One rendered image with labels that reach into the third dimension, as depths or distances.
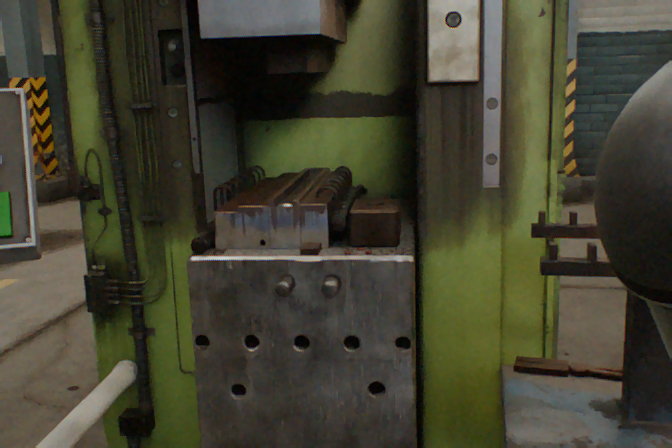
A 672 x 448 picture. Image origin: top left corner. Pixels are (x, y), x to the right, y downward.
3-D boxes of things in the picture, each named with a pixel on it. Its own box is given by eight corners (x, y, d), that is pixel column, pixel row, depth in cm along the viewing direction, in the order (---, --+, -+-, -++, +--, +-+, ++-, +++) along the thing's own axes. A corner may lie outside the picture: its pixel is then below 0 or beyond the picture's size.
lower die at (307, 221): (328, 248, 125) (327, 199, 123) (215, 248, 127) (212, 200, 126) (351, 204, 166) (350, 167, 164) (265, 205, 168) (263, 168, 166)
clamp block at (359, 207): (399, 247, 124) (398, 210, 122) (349, 247, 125) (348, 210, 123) (401, 232, 135) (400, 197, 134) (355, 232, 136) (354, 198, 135)
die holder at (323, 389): (416, 506, 127) (413, 256, 117) (203, 498, 131) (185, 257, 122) (418, 374, 181) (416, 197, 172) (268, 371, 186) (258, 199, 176)
